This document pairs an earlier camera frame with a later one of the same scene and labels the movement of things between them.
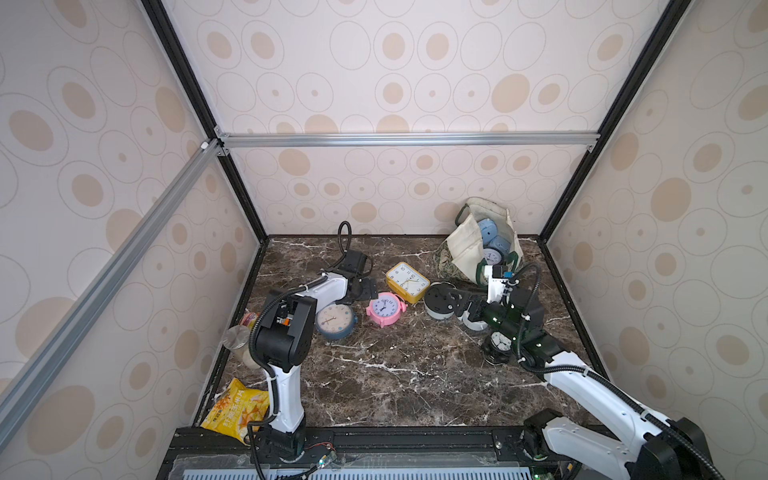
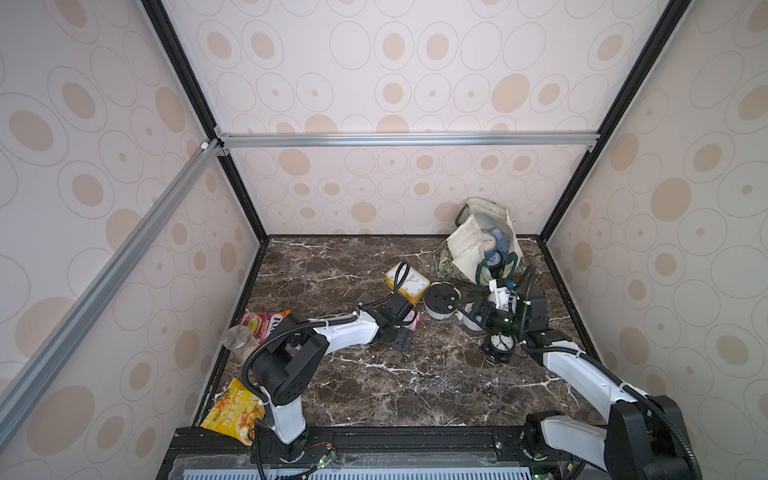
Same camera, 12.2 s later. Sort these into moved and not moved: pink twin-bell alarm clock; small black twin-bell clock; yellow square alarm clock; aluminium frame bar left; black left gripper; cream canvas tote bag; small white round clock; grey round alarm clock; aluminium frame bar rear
Moved: black left gripper; grey round alarm clock; pink twin-bell alarm clock
Not moved: aluminium frame bar rear; aluminium frame bar left; cream canvas tote bag; small white round clock; yellow square alarm clock; small black twin-bell clock
